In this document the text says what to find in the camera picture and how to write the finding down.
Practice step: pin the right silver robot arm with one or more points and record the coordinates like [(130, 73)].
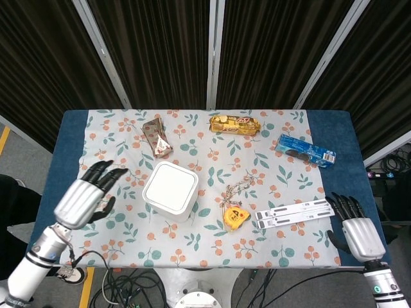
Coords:
[(385, 285)]

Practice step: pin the white folding laptop stand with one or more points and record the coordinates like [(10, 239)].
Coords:
[(293, 213)]

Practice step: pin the white sneaker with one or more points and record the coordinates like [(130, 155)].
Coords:
[(72, 275)]

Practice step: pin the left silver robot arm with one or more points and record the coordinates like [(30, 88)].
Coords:
[(35, 260)]

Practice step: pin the blue cookie box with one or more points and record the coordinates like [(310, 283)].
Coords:
[(305, 151)]

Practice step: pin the yellow biscuit package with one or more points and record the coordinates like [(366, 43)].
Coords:
[(234, 125)]

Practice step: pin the brown crumpled snack wrapper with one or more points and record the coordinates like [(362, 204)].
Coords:
[(157, 138)]

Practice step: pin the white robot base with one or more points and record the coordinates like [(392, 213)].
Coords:
[(197, 290)]

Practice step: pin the yellow tape measure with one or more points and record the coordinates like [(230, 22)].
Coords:
[(236, 218)]

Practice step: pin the white square plastic box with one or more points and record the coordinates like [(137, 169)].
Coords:
[(170, 189)]

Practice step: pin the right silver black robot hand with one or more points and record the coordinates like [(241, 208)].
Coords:
[(361, 235)]

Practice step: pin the floral tablecloth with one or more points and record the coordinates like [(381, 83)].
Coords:
[(205, 244)]

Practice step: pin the dark curtain partition screen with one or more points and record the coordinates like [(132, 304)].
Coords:
[(205, 48)]

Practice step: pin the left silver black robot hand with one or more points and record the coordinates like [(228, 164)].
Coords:
[(83, 200)]

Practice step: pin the blue table mat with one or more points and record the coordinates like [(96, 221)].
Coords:
[(69, 144)]

